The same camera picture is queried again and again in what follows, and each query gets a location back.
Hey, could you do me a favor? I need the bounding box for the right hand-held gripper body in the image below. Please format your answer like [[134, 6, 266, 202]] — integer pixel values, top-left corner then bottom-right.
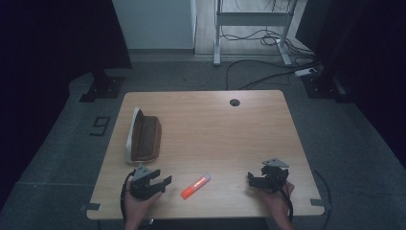
[[260, 157, 290, 194]]

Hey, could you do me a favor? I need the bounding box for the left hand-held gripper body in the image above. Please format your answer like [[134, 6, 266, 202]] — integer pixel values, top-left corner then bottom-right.
[[129, 163, 162, 202]]

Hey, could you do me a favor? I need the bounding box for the orange highlighter pen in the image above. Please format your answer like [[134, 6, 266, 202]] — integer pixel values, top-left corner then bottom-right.
[[180, 173, 212, 200]]

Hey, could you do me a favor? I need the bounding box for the brown pencil case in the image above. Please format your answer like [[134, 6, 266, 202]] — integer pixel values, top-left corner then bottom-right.
[[124, 106, 163, 165]]

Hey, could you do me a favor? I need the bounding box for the person's left hand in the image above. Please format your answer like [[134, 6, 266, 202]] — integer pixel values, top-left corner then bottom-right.
[[124, 187, 163, 224]]

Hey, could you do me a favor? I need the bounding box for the person's right hand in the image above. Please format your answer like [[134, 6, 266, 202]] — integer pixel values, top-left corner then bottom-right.
[[258, 181, 296, 224]]

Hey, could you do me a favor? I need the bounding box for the black stand base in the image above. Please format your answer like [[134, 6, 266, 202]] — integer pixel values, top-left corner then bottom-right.
[[301, 70, 349, 101], [79, 68, 125, 104]]

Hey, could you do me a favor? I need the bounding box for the white power strip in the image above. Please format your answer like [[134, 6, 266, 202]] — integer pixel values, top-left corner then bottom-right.
[[293, 67, 318, 78]]

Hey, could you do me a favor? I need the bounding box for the white cabinet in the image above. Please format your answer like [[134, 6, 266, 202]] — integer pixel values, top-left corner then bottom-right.
[[111, 0, 198, 51]]

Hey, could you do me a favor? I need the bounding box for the black curtain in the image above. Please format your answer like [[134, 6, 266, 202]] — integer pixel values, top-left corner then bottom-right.
[[0, 0, 133, 212], [295, 0, 406, 167]]

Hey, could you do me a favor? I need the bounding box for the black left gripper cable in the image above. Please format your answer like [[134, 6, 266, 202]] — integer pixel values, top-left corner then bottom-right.
[[120, 170, 137, 223]]

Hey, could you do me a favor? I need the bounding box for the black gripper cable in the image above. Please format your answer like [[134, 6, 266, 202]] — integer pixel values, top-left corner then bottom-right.
[[278, 180, 295, 223], [120, 170, 137, 223]]

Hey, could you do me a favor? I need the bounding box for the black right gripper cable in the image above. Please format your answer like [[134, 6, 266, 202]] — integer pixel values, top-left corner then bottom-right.
[[278, 180, 295, 223]]

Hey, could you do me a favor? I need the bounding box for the black cable beside table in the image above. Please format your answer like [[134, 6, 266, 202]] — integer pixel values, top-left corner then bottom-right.
[[313, 169, 333, 230]]

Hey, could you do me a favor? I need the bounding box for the black floor cable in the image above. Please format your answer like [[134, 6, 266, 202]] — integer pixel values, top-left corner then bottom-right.
[[225, 58, 324, 91]]

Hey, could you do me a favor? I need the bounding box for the tangle of black cables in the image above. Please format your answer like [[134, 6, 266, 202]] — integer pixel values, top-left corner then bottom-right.
[[220, 0, 315, 60]]

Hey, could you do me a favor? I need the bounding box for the white desk frame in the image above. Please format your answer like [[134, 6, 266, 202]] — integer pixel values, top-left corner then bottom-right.
[[213, 0, 299, 67]]

